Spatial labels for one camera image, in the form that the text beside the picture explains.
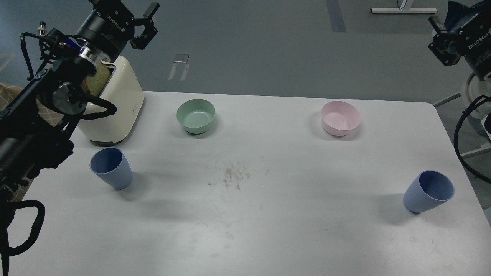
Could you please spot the black Robotiq gripper image left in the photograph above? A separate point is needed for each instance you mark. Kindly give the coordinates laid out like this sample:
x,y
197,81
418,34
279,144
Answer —
x,y
110,26

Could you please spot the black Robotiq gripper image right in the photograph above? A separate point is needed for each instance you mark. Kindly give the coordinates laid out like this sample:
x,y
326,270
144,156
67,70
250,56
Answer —
x,y
472,41

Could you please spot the blue cup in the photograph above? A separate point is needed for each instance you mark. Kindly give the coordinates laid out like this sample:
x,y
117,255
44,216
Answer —
x,y
429,190
111,166

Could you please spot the dark blue cloth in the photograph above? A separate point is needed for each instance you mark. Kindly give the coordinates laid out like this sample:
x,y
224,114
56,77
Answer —
x,y
458,14

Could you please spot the white stand base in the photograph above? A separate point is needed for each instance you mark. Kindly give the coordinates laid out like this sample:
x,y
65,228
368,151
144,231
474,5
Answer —
x,y
405,7

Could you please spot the toast slice front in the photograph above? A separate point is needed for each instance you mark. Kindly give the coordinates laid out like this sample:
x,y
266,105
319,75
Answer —
x,y
94,85

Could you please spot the cream toaster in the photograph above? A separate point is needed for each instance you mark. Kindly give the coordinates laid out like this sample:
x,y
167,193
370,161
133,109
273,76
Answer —
x,y
124,91

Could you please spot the green bowl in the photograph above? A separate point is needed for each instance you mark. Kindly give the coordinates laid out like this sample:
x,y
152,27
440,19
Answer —
x,y
196,116

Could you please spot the pink bowl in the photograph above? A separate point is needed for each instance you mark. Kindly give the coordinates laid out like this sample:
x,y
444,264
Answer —
x,y
339,118

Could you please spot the checkered beige cloth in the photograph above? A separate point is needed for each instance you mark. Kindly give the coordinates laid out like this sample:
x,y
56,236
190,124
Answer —
x,y
9,92

